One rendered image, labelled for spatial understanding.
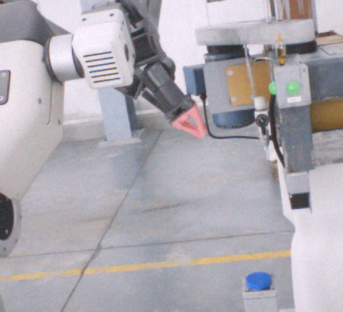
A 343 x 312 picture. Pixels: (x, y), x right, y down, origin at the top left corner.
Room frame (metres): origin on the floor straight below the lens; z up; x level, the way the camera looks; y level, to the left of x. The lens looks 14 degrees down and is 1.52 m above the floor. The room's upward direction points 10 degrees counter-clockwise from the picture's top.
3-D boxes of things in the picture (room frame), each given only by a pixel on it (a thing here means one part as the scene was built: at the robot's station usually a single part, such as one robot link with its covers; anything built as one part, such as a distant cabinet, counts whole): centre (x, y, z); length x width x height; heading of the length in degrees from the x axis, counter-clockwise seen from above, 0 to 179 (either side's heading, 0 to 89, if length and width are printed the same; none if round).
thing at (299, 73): (1.23, -0.29, 1.29); 0.08 x 0.05 x 0.09; 81
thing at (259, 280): (1.15, -0.14, 0.84); 0.06 x 0.06 x 0.02
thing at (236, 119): (1.76, -0.21, 1.21); 0.15 x 0.15 x 0.25
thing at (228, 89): (1.67, -0.26, 1.23); 0.28 x 0.07 x 0.16; 81
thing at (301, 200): (1.28, -0.29, 0.98); 0.09 x 0.05 x 0.05; 171
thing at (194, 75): (1.73, -0.11, 1.25); 0.10 x 0.08 x 0.12; 16
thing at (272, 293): (1.15, -0.14, 0.81); 0.08 x 0.08 x 0.06; 81
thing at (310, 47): (1.40, -0.36, 1.35); 0.09 x 0.09 x 0.03
